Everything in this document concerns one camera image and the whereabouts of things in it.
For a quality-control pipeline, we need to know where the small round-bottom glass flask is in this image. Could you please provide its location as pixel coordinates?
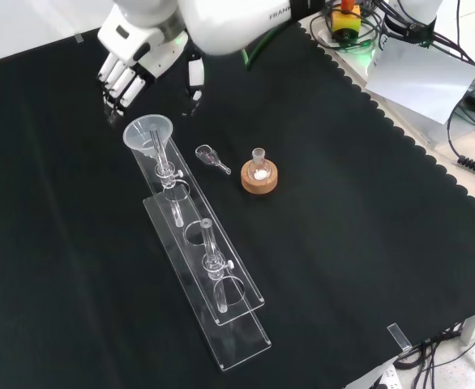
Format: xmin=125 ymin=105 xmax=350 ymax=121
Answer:
xmin=248 ymin=147 xmax=272 ymax=182

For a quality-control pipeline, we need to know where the small glass weighing funnel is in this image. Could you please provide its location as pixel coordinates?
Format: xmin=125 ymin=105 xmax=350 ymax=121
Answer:
xmin=194 ymin=144 xmax=233 ymax=176

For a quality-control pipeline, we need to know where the clear tape strip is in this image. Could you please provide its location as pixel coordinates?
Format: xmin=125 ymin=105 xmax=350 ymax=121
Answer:
xmin=386 ymin=323 xmax=412 ymax=352

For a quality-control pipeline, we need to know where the white table leg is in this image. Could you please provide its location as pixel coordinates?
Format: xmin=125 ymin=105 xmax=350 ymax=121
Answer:
xmin=461 ymin=310 xmax=475 ymax=346

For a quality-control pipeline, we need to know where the clear acrylic funnel stand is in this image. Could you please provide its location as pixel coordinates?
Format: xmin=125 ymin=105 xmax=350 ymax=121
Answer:
xmin=131 ymin=124 xmax=272 ymax=372

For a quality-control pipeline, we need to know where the translucent plastic funnel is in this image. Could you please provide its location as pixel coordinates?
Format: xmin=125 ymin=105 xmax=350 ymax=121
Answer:
xmin=122 ymin=114 xmax=174 ymax=171

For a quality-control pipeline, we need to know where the white power strip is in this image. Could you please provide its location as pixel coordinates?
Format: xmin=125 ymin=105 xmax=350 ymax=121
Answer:
xmin=366 ymin=363 xmax=401 ymax=389

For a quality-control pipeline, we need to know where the black table cloth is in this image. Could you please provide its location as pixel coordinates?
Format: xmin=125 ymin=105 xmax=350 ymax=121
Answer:
xmin=0 ymin=18 xmax=475 ymax=389

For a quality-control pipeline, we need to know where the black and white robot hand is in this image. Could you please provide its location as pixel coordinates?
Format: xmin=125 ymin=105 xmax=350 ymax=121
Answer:
xmin=96 ymin=3 xmax=206 ymax=119

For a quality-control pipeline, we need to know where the pale grey board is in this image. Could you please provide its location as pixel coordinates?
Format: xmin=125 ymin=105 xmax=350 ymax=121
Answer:
xmin=365 ymin=39 xmax=475 ymax=126

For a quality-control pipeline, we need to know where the black cable bundle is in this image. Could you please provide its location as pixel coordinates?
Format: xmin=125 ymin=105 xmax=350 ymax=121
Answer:
xmin=395 ymin=307 xmax=475 ymax=389

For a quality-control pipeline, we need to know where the black coiled cable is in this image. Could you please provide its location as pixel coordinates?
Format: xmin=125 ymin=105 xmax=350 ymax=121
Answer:
xmin=447 ymin=99 xmax=475 ymax=180

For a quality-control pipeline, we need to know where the cork ring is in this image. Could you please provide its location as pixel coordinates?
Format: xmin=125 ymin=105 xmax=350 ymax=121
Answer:
xmin=240 ymin=160 xmax=280 ymax=195

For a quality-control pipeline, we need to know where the yellow stop button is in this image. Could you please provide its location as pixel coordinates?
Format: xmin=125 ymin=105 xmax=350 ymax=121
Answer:
xmin=329 ymin=0 xmax=362 ymax=44

